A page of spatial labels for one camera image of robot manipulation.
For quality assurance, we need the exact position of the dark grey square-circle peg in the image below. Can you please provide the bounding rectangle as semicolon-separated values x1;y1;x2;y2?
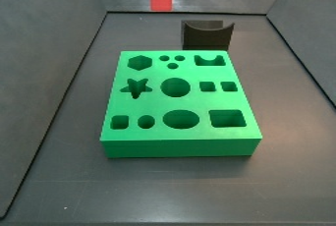
182;20;235;51

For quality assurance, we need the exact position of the green shape sorter block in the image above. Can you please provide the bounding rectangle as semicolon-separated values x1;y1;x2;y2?
100;50;263;158

